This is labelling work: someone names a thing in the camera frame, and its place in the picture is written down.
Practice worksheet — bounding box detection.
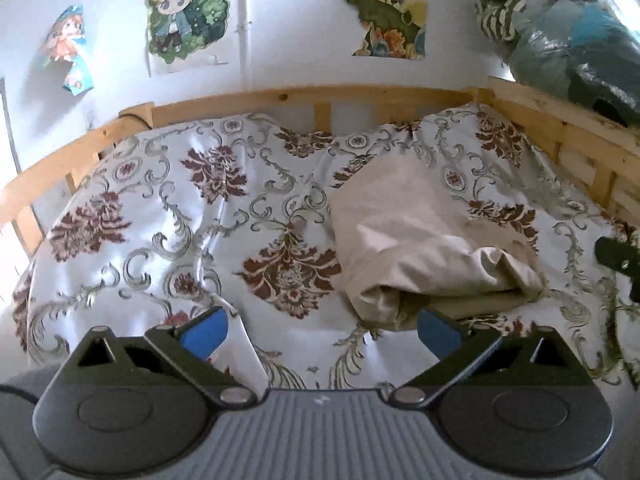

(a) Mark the beige hooded zip jacket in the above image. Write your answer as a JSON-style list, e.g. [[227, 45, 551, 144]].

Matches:
[[329, 155, 546, 330]]

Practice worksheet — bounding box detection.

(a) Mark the floral patterned bed quilt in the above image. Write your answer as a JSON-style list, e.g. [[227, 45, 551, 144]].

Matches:
[[13, 104, 639, 389]]

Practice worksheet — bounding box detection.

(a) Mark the plastic bagged bedding bundle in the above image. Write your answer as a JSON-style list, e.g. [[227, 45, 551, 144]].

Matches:
[[475, 0, 639, 127]]

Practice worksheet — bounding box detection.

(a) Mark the orange haired anime sticker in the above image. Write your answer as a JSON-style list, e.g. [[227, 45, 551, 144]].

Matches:
[[42, 6, 93, 96]]

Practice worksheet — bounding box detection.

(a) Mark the blond anime character poster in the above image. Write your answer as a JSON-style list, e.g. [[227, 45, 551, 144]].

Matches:
[[146, 0, 235, 76]]

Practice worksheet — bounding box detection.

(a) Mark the landscape painting poster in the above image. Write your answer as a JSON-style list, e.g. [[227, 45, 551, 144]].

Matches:
[[345, 0, 427, 60]]

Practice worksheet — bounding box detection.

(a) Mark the wooden bed frame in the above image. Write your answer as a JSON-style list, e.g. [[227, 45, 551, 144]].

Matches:
[[1, 77, 639, 254]]

